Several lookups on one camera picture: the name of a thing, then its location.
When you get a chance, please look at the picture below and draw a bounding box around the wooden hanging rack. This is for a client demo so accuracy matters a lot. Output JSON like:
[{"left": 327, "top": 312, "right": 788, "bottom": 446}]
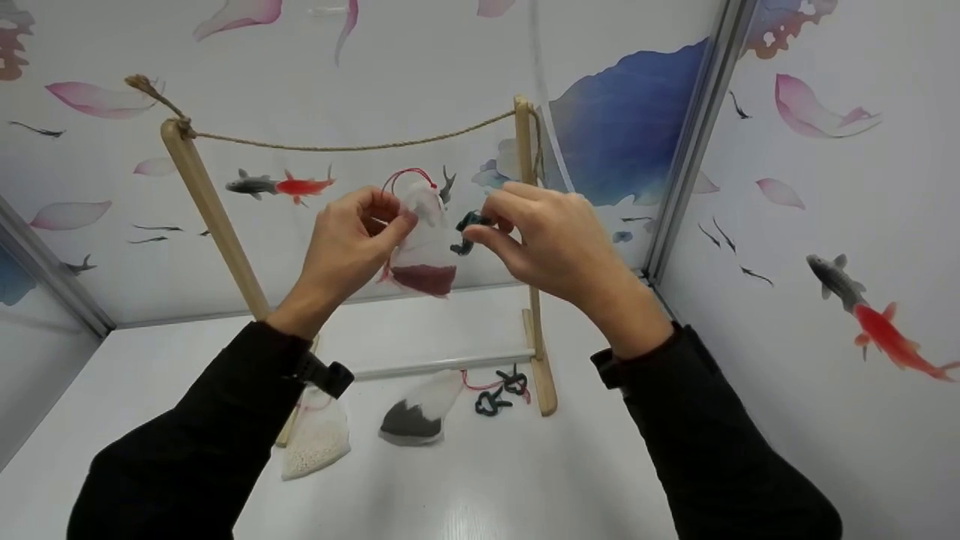
[{"left": 160, "top": 95, "right": 559, "bottom": 449}]

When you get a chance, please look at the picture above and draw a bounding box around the mesh bag of black beans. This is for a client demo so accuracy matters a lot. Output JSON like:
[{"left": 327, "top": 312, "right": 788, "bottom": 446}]
[{"left": 379, "top": 369, "right": 467, "bottom": 448}]

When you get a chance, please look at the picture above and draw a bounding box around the dark green clip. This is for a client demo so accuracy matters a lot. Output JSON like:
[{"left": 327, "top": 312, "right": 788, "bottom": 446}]
[
  {"left": 496, "top": 365, "right": 530, "bottom": 399},
  {"left": 450, "top": 210, "right": 496, "bottom": 257},
  {"left": 474, "top": 388, "right": 515, "bottom": 417}
]

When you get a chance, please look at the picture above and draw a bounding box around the brown twine rope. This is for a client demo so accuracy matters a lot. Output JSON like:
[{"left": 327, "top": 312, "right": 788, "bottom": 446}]
[{"left": 124, "top": 73, "right": 545, "bottom": 185}]

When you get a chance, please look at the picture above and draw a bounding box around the person's left forearm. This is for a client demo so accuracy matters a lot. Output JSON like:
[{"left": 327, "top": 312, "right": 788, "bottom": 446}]
[{"left": 66, "top": 320, "right": 316, "bottom": 540}]

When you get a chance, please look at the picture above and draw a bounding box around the mesh bag of red beans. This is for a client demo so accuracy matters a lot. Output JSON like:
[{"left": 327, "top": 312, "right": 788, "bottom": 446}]
[{"left": 377, "top": 166, "right": 460, "bottom": 299}]

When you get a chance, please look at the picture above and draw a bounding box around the person's right hand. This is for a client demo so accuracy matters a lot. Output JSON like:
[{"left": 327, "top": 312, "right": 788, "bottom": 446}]
[{"left": 461, "top": 181, "right": 674, "bottom": 359}]

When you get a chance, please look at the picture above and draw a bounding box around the person's left hand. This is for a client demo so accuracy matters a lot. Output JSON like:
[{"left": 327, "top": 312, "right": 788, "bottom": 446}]
[{"left": 264, "top": 186, "right": 419, "bottom": 340}]

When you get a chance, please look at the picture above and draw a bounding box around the mesh bag of white beads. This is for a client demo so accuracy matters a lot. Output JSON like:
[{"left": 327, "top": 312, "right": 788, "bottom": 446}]
[{"left": 281, "top": 386, "right": 352, "bottom": 482}]

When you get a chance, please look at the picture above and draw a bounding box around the person's right forearm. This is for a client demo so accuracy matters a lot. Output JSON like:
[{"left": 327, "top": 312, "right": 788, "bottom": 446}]
[{"left": 600, "top": 322, "right": 845, "bottom": 540}]

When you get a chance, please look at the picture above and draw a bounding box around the black wrist band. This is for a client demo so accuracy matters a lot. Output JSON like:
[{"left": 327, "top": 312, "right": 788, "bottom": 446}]
[
  {"left": 289, "top": 349, "right": 355, "bottom": 400},
  {"left": 590, "top": 347, "right": 625, "bottom": 391}
]

